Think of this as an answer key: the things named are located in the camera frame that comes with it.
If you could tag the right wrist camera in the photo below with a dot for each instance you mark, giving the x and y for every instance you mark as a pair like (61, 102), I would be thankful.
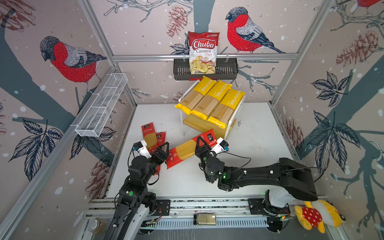
(221, 146)

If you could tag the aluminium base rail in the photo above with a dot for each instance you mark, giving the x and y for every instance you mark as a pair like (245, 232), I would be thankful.
(178, 213)

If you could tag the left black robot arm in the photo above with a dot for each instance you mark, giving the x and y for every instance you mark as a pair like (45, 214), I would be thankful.
(134, 202)

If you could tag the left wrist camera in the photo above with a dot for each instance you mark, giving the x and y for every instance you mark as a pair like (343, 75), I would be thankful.
(141, 148)

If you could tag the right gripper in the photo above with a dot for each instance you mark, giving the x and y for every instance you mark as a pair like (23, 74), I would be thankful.
(201, 152)

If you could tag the white mesh wall basket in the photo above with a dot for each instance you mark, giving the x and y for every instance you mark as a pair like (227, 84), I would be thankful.
(99, 112)

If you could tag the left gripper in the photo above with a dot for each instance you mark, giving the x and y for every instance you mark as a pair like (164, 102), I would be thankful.
(164, 155)

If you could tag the yellow plush toy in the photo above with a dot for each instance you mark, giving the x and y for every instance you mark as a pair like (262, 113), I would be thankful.
(319, 214)

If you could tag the red spaghetti box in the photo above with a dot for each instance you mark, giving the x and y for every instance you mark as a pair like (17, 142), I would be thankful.
(149, 135)
(161, 138)
(187, 149)

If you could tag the yellow spaghetti bag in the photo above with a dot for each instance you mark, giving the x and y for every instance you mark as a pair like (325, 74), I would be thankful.
(226, 108)
(209, 102)
(195, 94)

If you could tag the Chuba cassava chips bag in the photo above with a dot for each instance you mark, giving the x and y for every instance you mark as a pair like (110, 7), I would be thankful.
(203, 52)

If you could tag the wooden two-tier shelf rack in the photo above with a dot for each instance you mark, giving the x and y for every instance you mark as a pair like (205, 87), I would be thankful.
(201, 125)

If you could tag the glass spice jar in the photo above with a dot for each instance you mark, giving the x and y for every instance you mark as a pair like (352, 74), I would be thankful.
(98, 225)

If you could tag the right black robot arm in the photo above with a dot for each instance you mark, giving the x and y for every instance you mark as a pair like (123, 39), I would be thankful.
(291, 179)

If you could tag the small glass container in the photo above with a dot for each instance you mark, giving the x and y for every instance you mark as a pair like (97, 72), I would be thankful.
(205, 219)

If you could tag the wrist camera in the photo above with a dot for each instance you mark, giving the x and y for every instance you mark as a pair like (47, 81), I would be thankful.
(141, 148)
(221, 146)

